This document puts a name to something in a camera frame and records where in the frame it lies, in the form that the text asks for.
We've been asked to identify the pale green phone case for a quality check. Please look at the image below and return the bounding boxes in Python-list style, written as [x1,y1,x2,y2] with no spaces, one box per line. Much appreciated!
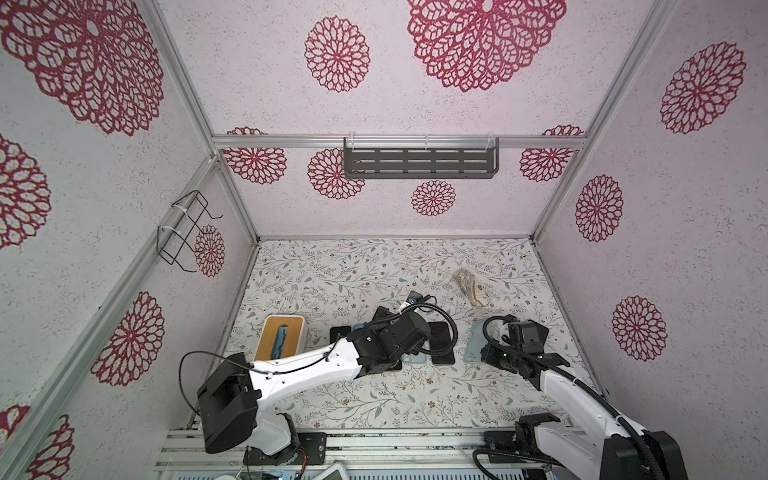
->
[464,321,488,363]
[402,353,427,366]

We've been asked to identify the black phone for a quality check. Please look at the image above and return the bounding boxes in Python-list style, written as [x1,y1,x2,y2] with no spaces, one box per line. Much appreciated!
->
[428,322,456,366]

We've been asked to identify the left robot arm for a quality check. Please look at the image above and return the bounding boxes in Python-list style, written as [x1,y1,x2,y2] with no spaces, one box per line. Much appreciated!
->
[197,310,430,457]

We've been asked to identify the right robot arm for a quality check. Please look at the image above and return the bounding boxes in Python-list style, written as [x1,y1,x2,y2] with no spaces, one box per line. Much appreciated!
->
[472,315,688,479]

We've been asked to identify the crumpled clear plastic bag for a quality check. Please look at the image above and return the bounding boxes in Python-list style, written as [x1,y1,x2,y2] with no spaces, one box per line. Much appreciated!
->
[453,269,489,308]

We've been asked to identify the white wooden-top tissue box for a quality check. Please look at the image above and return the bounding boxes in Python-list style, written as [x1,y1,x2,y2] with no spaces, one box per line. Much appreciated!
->
[254,314,307,361]

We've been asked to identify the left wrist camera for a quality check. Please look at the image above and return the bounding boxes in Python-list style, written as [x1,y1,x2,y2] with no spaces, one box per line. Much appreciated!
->
[406,290,437,305]

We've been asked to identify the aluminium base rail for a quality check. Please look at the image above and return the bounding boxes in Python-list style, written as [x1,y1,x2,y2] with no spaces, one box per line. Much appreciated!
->
[153,428,486,479]

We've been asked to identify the grey metal wall shelf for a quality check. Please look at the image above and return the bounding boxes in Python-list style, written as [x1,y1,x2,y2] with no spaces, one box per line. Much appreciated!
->
[342,138,499,180]

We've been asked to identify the black wire wall rack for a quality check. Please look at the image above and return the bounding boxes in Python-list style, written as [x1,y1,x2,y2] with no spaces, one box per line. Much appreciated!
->
[155,190,226,277]

